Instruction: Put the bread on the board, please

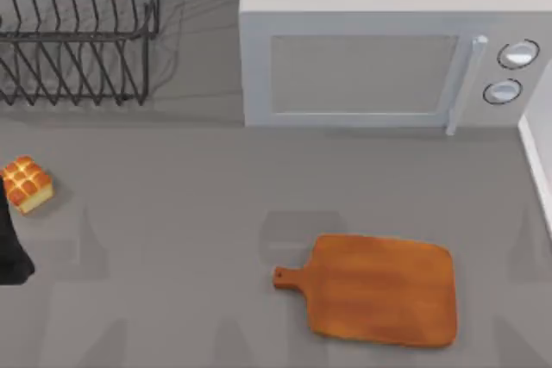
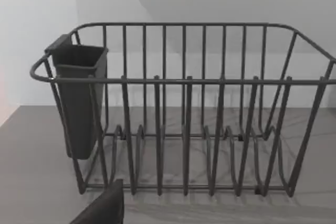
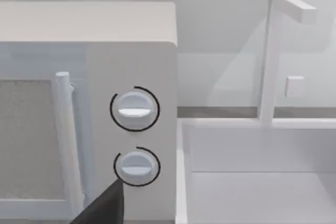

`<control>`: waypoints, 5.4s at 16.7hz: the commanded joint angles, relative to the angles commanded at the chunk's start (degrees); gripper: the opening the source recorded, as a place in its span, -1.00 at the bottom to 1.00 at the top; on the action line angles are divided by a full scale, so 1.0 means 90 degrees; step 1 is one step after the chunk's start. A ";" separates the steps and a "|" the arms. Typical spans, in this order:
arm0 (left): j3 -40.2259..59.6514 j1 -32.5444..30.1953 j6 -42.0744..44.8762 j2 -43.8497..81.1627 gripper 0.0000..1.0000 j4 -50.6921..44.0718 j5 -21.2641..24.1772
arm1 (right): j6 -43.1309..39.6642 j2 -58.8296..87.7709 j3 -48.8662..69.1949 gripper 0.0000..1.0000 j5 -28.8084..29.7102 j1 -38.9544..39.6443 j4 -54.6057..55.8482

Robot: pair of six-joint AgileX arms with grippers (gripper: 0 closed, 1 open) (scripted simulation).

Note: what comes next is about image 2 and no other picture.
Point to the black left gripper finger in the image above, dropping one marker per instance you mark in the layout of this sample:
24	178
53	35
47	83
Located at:
110	208

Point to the dark grey cutlery holder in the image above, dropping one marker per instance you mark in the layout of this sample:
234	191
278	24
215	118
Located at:
78	98

